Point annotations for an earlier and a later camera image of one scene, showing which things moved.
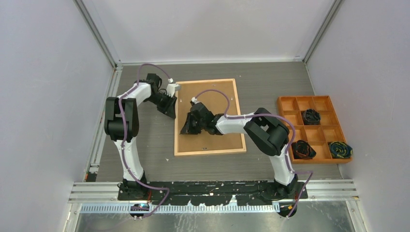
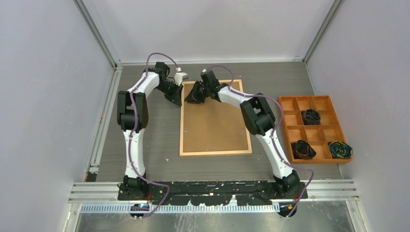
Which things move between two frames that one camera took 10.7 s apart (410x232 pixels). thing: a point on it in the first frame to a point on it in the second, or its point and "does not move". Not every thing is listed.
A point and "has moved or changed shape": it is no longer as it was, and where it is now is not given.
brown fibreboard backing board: [219, 98] has moved or changed shape
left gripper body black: [166, 104] to [171, 90]
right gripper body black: [194, 127] to [200, 92]
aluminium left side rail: [94, 163] does not move
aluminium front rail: [332, 190] does not move
